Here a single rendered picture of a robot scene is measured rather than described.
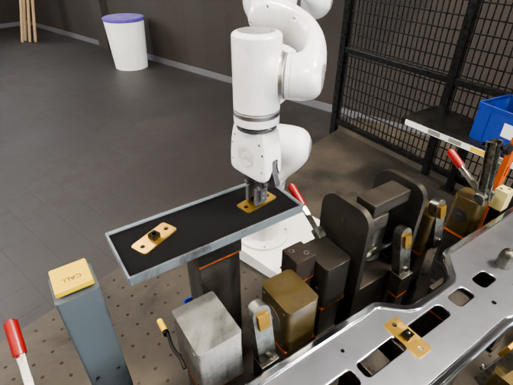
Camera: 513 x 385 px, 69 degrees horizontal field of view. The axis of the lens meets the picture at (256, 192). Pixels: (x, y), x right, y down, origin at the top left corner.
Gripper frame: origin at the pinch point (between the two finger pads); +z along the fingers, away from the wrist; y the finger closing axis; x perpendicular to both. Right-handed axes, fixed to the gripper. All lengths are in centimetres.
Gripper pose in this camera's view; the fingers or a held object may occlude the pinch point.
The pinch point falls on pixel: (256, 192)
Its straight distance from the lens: 78.1
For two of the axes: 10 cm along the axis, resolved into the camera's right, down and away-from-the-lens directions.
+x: 7.3, -3.8, 5.6
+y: 6.8, 4.1, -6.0
